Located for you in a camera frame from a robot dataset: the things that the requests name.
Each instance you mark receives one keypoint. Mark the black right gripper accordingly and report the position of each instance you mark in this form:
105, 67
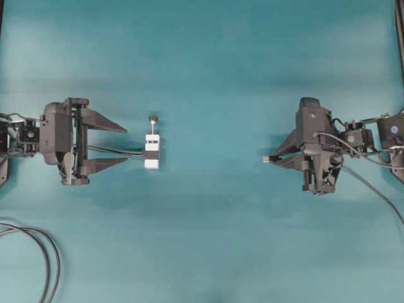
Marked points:
321, 159

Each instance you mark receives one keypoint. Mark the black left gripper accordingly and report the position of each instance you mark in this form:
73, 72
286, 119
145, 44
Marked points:
56, 139

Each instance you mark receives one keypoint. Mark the white clamp vise block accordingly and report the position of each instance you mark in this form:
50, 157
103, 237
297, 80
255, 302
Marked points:
151, 154

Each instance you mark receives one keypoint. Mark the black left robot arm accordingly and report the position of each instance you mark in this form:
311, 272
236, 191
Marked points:
21, 138

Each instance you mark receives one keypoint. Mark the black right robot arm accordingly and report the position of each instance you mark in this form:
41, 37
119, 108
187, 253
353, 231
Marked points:
367, 137

